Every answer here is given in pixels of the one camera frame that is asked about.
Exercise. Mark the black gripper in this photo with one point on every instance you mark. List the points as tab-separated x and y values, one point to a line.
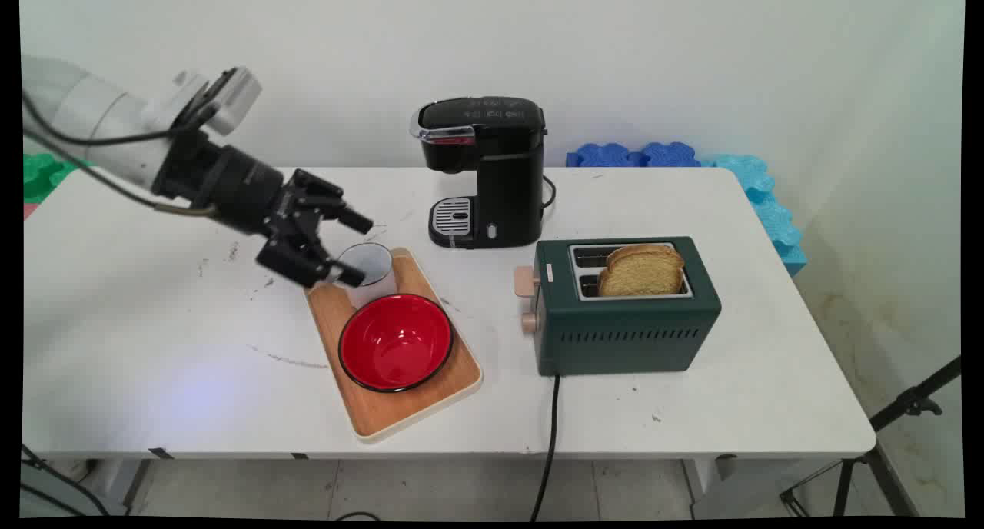
231	183

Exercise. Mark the beige toaster lever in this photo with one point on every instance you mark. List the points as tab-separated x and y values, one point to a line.
526	281

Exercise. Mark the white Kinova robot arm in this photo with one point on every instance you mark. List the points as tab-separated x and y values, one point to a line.
92	114

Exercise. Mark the white enamel mug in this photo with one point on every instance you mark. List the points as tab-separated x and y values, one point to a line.
377	271

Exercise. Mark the red enamel bowl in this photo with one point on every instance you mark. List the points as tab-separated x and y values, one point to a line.
396	344

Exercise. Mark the wooden serving tray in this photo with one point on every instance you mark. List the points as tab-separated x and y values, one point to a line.
400	410

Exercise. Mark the black coffee machine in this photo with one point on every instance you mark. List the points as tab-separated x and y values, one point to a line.
507	175

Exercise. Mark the beige toaster knob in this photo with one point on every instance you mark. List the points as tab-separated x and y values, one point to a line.
530	323

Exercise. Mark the green foam mat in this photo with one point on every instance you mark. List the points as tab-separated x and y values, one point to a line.
42	177

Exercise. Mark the red foam mat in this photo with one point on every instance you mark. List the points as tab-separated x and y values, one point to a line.
28	211

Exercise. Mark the white table leg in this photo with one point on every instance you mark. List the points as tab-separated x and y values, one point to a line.
123	479
711	483

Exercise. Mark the toasted bread slice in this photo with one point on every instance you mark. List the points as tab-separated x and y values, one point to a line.
642	277

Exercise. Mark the green two-slot toaster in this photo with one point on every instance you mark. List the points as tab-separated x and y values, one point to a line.
630	337

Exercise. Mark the light blue foam mat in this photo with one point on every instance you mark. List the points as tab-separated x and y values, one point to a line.
772	214

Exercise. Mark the black tripod stand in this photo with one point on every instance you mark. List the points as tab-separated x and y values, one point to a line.
907	402

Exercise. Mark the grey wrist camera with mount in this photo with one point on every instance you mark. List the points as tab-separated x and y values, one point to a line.
238	98

